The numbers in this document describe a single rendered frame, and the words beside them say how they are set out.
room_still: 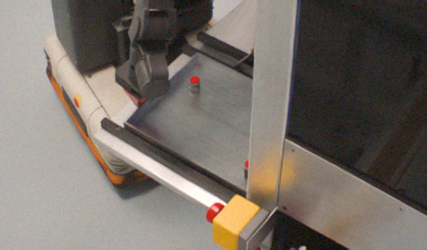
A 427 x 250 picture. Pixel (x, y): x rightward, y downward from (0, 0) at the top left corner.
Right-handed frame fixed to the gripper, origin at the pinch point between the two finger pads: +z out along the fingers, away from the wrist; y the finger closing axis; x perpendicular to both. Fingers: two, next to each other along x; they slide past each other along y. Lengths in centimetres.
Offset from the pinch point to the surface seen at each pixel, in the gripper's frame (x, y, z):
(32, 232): -10, -37, 99
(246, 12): 41.7, -3.0, 4.2
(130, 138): -7.5, 4.5, 0.7
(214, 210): -16.7, 32.1, -15.4
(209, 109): 10.2, 10.9, 1.6
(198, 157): -1.4, 17.6, 0.4
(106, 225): 10, -20, 96
